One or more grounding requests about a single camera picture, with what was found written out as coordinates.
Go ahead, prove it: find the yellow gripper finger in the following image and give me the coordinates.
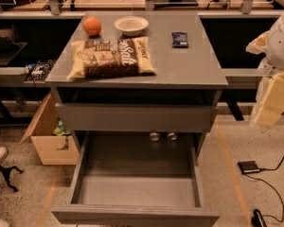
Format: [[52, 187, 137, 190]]
[[246, 31, 269, 55], [253, 72, 284, 128]]

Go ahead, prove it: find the brown and yellow chip bag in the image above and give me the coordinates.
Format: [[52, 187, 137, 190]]
[[67, 37, 155, 79]]

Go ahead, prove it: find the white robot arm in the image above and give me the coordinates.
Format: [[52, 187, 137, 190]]
[[246, 13, 284, 129]]

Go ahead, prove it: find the grey drawer cabinet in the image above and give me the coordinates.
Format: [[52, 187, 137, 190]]
[[46, 10, 227, 149]]

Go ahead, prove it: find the open grey middle drawer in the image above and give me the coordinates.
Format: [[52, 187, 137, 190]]
[[51, 132, 219, 227]]

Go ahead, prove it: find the closed grey upper drawer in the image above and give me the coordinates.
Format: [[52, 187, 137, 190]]
[[56, 103, 218, 132]]

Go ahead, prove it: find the clear sanitizer bottle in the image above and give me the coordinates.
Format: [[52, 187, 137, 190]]
[[257, 58, 273, 75]]

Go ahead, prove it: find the dark blue snack packet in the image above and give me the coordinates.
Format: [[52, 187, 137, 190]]
[[171, 32, 188, 48]]

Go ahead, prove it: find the black plug on floor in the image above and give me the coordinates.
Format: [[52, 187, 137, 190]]
[[251, 209, 267, 227]]

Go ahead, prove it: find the white paper bowl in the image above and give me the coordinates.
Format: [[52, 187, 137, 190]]
[[115, 16, 149, 37]]

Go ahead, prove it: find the orange fruit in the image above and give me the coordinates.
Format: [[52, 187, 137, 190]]
[[82, 16, 101, 37]]

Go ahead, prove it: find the green packet in box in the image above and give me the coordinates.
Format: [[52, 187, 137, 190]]
[[53, 120, 71, 136]]

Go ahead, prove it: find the black patterned box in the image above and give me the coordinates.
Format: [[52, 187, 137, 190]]
[[26, 60, 56, 82]]

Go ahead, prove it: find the cardboard box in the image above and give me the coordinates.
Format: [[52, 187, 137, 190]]
[[20, 93, 80, 165]]

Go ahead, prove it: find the black floor stand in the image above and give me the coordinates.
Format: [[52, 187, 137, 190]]
[[0, 166, 23, 192]]

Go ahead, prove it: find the black floor cable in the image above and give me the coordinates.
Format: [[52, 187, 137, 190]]
[[244, 145, 284, 223]]

